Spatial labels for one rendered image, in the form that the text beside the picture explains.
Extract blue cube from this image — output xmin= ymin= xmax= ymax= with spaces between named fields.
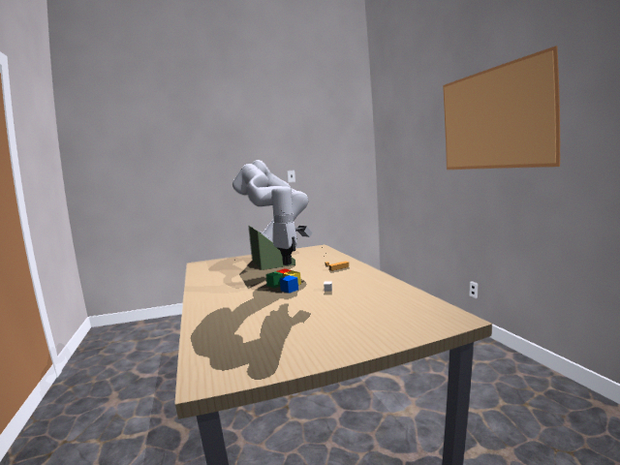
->
xmin=280 ymin=275 xmax=298 ymax=294

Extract yellow cube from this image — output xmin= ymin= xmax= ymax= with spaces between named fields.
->
xmin=283 ymin=270 xmax=301 ymax=285

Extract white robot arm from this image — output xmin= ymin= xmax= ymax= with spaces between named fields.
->
xmin=232 ymin=160 xmax=308 ymax=242

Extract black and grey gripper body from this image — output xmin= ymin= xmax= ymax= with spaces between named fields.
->
xmin=272 ymin=221 xmax=297 ymax=249

